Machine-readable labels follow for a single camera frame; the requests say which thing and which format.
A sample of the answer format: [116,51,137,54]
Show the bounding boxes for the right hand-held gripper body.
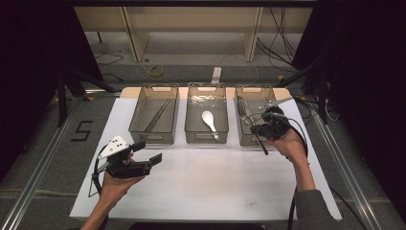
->
[250,96,295,140]

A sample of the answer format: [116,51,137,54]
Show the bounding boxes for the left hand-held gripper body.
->
[98,134,152,179]

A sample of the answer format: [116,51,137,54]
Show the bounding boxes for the clear grey plastic bin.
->
[128,83,180,146]
[234,83,287,148]
[184,81,230,145]

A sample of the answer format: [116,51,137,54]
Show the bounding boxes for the white ceramic spoon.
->
[201,110,220,142]

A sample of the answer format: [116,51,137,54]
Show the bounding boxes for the person's left hand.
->
[100,152,147,201]

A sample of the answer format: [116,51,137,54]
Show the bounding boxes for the person's right hand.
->
[275,127,308,163]

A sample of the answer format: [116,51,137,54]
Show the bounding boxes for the black metal stand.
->
[56,66,116,127]
[276,57,329,126]

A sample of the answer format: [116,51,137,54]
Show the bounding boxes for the white table mat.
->
[69,97,343,222]

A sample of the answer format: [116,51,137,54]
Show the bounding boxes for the yellow tape roll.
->
[148,65,165,78]

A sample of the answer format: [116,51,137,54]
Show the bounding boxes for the white power strip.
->
[211,66,222,84]

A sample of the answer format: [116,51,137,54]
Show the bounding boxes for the beige wooden shelf unit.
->
[73,6,314,63]

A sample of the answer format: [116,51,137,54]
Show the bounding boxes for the right hand-held gripper cable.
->
[243,109,310,230]

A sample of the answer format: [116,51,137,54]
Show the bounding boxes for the hand-held gripper cable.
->
[88,144,111,198]
[243,109,310,230]

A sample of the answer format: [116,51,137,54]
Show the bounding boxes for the left hand-held gripper cable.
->
[88,144,111,198]

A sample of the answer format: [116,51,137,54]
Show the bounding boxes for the white floor cable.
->
[219,52,260,85]

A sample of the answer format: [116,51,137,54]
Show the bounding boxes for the bundle of black cables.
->
[257,7,307,70]

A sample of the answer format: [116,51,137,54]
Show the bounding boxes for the metal floor rail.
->
[310,111,384,230]
[0,89,123,230]

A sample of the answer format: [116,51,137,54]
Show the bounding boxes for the thin black floor cable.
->
[94,52,124,82]

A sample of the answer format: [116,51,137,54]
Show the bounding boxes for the thick black floor cable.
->
[328,186,367,230]

